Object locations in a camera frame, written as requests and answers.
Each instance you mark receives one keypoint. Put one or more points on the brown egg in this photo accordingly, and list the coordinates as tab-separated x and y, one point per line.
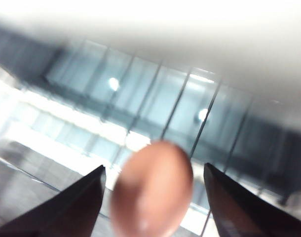
153	190

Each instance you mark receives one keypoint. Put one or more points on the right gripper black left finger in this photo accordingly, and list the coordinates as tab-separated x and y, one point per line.
66	214

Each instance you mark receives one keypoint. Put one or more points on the cream Toshiba toaster oven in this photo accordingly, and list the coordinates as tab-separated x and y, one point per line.
150	24

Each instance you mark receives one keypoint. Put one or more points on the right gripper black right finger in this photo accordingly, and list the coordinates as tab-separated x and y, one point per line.
239	212

